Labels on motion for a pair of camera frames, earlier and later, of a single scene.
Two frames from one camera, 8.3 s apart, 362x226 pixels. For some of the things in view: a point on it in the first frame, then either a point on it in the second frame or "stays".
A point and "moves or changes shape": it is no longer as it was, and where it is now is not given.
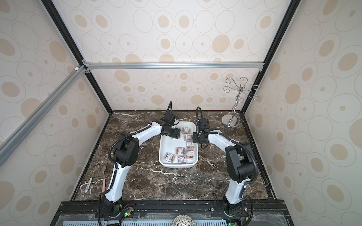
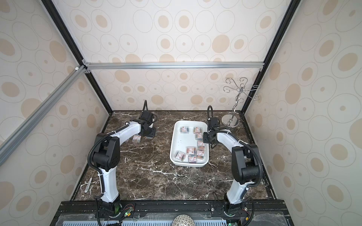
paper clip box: x=189 y=154 → x=200 y=154
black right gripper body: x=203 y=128 → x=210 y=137
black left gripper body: x=172 y=132 → x=151 y=132
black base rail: x=163 y=213 stays
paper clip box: x=180 y=151 → x=191 y=150
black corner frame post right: x=293 y=7 stays
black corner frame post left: x=74 y=45 stays
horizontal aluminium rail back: x=172 y=66 stays
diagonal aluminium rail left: x=8 y=144 stays
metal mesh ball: x=183 y=220 stays
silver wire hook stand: x=232 y=120 stays
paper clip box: x=182 y=160 → x=192 y=159
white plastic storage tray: x=181 y=152 moves or changes shape
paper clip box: x=169 y=157 → x=179 y=156
